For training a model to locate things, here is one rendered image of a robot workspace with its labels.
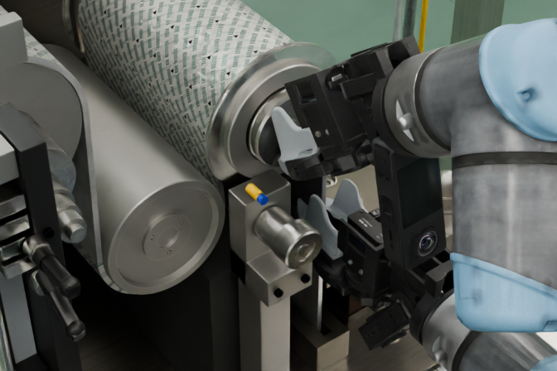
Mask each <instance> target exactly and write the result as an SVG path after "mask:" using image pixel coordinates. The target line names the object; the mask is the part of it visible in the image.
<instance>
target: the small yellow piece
mask: <svg viewBox="0 0 557 371"><path fill-rule="evenodd" d="M245 191H246V192H247V193H248V194H249V195H250V196H251V197H253V198H254V199H255V200H256V201H258V202H259V203H260V204H261V205H265V204H266V203H267V202H268V200H269V198H268V197H267V196H266V195H265V194H264V193H263V192H262V191H261V190H260V189H259V188H258V187H257V186H255V185H254V184H253V183H250V184H248V185H247V186H246V188H245Z"/></svg>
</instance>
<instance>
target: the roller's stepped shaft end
mask: <svg viewBox="0 0 557 371"><path fill-rule="evenodd" d="M51 178H52V183H53V188H54V194H55V199H56V209H57V214H58V220H59V225H60V231H61V239H62V240H63V241H64V242H66V243H79V242H80V241H82V240H83V239H84V238H85V235H86V229H87V224H86V222H85V221H84V220H83V219H82V213H81V210H80V209H79V207H78V206H77V205H76V204H75V198H74V196H73V195H72V193H71V192H70V191H69V190H68V189H67V188H66V187H65V185H64V184H63V183H62V182H61V181H60V180H59V179H58V178H57V177H56V175H55V174H54V173H52V172H51Z"/></svg>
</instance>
